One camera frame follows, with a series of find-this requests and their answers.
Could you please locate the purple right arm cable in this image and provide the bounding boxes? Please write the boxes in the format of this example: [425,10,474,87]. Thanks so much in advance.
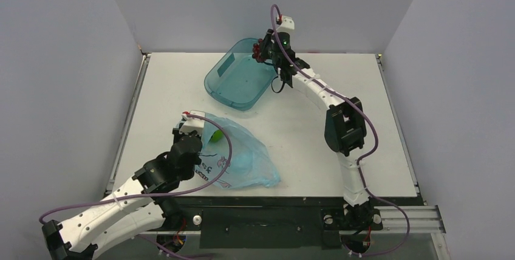
[270,4,411,258]

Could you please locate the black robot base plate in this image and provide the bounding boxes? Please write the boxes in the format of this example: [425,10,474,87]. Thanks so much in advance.
[156,196,383,250]

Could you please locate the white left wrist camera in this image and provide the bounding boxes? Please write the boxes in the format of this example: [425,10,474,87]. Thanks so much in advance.
[179,110,205,137]

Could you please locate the green fake fruit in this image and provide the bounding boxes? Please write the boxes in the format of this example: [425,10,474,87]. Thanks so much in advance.
[209,129,224,143]

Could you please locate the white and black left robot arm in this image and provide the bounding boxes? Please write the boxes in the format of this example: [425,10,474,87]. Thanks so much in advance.
[42,128,202,259]

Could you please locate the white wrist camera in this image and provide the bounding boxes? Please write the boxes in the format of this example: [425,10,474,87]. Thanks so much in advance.
[276,15,295,34]
[179,110,205,137]

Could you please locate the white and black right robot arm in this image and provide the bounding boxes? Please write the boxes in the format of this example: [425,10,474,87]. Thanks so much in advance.
[252,29,373,230]

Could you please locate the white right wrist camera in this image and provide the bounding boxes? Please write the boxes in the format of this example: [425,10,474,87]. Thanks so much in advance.
[276,15,295,34]

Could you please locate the red fake grape bunch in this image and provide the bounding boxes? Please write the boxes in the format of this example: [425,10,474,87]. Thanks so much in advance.
[251,38,265,63]

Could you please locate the light blue plastic bag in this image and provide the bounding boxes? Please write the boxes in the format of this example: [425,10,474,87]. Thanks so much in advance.
[195,112,281,190]

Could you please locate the teal transparent plastic tray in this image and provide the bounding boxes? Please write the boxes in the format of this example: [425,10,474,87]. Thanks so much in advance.
[204,38,277,111]

